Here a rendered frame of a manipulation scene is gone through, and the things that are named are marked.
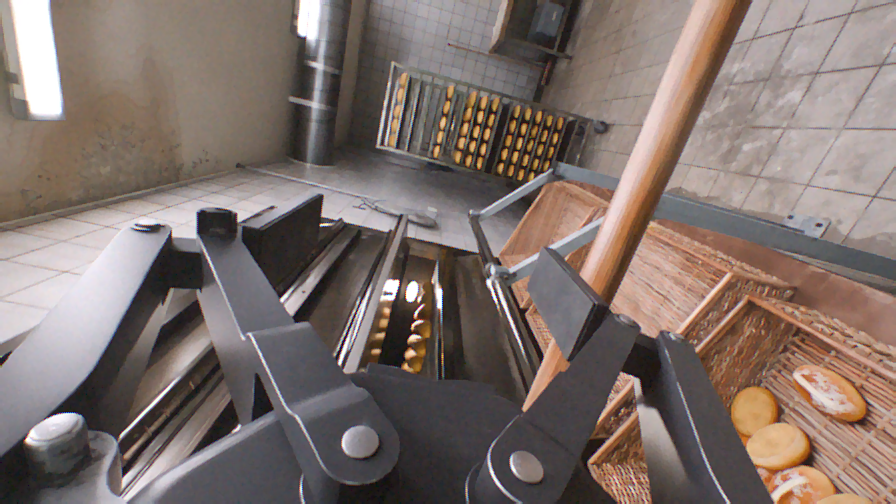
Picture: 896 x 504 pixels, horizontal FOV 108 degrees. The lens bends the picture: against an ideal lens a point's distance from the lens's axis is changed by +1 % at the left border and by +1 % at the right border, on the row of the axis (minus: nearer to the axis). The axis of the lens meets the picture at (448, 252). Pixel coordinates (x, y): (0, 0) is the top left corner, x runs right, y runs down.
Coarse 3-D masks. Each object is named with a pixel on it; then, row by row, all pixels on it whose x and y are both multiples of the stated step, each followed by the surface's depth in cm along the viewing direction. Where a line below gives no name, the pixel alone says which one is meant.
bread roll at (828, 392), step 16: (800, 368) 58; (816, 368) 56; (800, 384) 56; (816, 384) 54; (832, 384) 53; (848, 384) 53; (816, 400) 54; (832, 400) 52; (848, 400) 51; (832, 416) 53; (848, 416) 51
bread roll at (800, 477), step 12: (792, 468) 56; (804, 468) 55; (780, 480) 56; (792, 480) 54; (804, 480) 53; (816, 480) 53; (828, 480) 53; (780, 492) 56; (792, 492) 54; (804, 492) 53; (816, 492) 52; (828, 492) 52
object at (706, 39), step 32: (704, 0) 20; (736, 0) 19; (704, 32) 20; (736, 32) 20; (672, 64) 21; (704, 64) 20; (672, 96) 21; (704, 96) 21; (672, 128) 22; (640, 160) 23; (672, 160) 22; (640, 192) 23; (608, 224) 25; (640, 224) 24; (608, 256) 25; (608, 288) 25; (544, 384) 29
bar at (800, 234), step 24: (552, 168) 108; (576, 168) 106; (528, 192) 109; (480, 216) 111; (672, 216) 62; (696, 216) 62; (720, 216) 62; (744, 216) 113; (792, 216) 120; (480, 240) 86; (576, 240) 64; (768, 240) 64; (792, 240) 65; (816, 240) 65; (528, 264) 66; (840, 264) 67; (864, 264) 67; (888, 264) 67; (504, 288) 60; (504, 312) 53; (528, 336) 48; (528, 360) 42; (528, 384) 39
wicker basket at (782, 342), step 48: (720, 336) 62; (768, 336) 63; (816, 336) 49; (864, 336) 53; (720, 384) 67; (768, 384) 66; (864, 384) 52; (624, 432) 70; (816, 432) 57; (864, 432) 51; (624, 480) 70; (864, 480) 50
